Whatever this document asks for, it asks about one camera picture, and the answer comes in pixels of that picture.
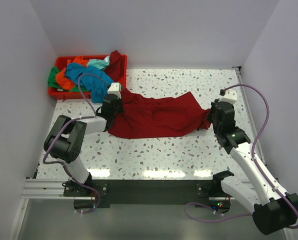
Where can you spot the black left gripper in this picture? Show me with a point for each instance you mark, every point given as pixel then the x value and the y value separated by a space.
pixel 120 101

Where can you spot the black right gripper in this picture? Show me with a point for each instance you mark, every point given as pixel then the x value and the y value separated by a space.
pixel 211 109

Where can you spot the dark red t shirt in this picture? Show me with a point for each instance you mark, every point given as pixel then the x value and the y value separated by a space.
pixel 163 117

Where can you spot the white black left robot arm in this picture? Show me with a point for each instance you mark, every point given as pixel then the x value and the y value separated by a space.
pixel 64 142

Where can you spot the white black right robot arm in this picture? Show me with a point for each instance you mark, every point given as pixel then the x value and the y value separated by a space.
pixel 272 207

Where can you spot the blue t shirt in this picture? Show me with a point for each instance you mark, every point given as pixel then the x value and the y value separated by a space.
pixel 92 79

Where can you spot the light teal t shirt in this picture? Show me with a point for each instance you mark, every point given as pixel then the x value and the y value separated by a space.
pixel 100 64

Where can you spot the green t shirt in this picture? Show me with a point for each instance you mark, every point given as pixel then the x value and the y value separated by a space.
pixel 58 80

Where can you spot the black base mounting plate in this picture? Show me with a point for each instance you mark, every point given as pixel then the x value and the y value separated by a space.
pixel 146 192

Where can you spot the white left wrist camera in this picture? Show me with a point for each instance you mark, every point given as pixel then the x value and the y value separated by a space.
pixel 115 89

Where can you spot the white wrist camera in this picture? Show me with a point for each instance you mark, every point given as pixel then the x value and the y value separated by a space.
pixel 229 96
pixel 115 89

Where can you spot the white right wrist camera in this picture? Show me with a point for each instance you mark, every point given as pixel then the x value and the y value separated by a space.
pixel 229 96

